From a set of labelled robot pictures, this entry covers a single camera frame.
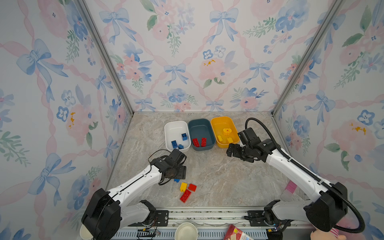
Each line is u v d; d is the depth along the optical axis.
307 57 0.86
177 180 0.86
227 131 1.06
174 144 1.00
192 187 0.83
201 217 0.76
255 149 0.56
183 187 0.82
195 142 1.02
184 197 0.80
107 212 0.39
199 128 1.10
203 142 1.02
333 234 0.65
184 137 1.02
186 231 0.74
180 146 0.97
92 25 0.75
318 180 0.43
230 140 1.00
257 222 0.73
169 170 0.59
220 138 1.02
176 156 0.64
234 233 0.67
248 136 0.61
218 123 1.11
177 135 1.06
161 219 0.74
